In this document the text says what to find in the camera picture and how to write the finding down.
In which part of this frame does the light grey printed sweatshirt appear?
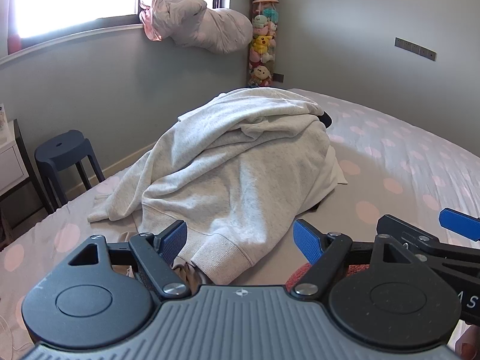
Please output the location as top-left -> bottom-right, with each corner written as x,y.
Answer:
88,88 -> 333,285

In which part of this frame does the cream white garment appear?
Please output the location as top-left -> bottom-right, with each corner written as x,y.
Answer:
325,145 -> 348,190

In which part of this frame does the red sleeve of operator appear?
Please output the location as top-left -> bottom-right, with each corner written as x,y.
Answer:
285,262 -> 369,292

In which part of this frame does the dark navy garment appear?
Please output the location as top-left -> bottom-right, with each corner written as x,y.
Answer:
317,111 -> 332,128

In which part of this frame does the white bedside cabinet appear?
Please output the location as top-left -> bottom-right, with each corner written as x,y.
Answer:
1,104 -> 51,247

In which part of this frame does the dark blue plastic stool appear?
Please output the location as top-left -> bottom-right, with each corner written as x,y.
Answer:
34,130 -> 105,211

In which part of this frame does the plush toy storage tube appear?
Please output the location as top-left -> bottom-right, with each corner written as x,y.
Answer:
247,0 -> 279,88

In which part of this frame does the pink rolled duvet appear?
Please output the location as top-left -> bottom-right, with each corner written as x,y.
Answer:
139,0 -> 253,54

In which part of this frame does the grey wall switch panel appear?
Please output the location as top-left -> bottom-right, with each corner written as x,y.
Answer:
394,37 -> 437,61

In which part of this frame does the black wall socket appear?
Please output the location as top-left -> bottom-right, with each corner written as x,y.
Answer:
272,73 -> 284,83

